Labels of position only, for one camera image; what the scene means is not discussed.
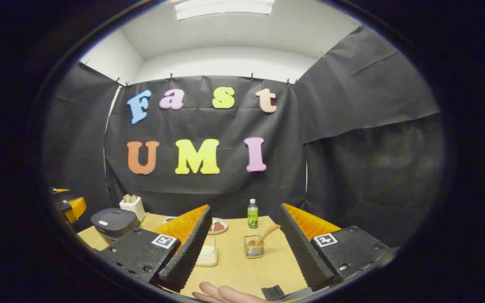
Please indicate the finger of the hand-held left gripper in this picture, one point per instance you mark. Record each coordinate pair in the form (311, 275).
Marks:
(59, 191)
(76, 208)

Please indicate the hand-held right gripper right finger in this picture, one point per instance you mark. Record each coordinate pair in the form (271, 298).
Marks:
(301, 248)

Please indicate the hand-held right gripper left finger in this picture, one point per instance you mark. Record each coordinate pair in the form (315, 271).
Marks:
(185, 252)

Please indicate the wooden spoon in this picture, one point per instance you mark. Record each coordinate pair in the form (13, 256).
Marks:
(270, 230)

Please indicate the dark grey rice cooker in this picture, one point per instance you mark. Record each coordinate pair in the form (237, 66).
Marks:
(114, 221)

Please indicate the brown meat piece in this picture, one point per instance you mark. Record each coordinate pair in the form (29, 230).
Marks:
(217, 227)

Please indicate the white oval plate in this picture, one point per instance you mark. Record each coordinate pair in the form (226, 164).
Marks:
(225, 227)

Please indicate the small black block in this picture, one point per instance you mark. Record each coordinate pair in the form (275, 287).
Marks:
(273, 292)

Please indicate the brown bread slice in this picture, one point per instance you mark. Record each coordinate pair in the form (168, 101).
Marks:
(129, 198)

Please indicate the green label drink bottle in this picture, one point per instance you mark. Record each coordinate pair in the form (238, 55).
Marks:
(253, 216)

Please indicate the black backdrop cloth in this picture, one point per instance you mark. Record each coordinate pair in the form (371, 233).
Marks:
(209, 122)

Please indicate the long ceiling light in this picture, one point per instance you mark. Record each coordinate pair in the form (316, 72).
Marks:
(225, 8)

